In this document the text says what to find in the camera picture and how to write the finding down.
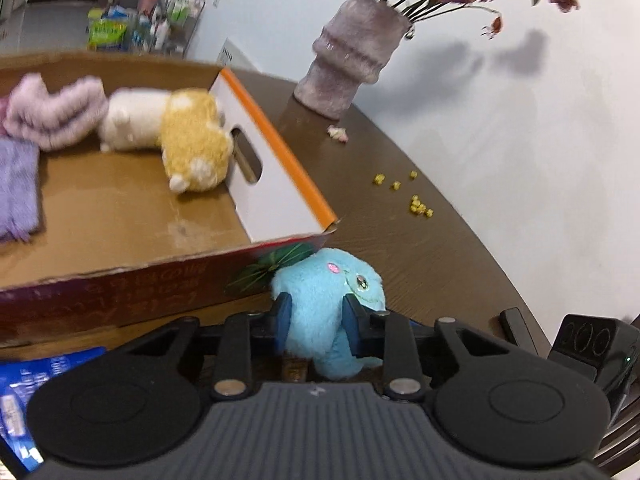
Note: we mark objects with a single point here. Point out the lilac fluffy cloth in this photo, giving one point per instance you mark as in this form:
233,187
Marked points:
55,112

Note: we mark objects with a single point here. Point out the dark wooden chair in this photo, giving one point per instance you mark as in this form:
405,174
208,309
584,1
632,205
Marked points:
625,440

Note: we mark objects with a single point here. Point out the fallen pink petal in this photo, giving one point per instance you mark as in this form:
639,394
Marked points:
338,133

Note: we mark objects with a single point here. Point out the light blue plush toy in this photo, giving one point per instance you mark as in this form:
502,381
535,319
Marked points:
312,285

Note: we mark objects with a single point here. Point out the yellow plush toy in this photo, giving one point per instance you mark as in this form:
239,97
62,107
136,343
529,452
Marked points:
195,142

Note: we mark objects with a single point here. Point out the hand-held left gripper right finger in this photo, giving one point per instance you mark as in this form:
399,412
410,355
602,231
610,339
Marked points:
352,321

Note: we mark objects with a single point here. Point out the purple towel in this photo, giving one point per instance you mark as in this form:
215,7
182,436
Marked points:
17,185

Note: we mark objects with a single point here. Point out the storage cart with supplies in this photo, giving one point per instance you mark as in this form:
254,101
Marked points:
150,15

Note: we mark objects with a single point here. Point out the dark blue printed packet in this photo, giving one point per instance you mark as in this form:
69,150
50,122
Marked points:
30,385

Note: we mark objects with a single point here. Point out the white wall socket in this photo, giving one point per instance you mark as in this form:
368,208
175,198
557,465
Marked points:
237,55

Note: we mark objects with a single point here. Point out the pink textured vase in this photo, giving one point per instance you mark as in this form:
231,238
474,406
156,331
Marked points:
350,55

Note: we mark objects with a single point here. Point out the scattered yellow petals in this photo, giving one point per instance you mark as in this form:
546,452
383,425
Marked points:
417,205

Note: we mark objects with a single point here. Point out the shallow cardboard box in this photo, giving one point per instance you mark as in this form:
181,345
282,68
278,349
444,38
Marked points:
125,210

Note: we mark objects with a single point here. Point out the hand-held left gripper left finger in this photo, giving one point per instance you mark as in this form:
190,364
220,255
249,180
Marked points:
282,312

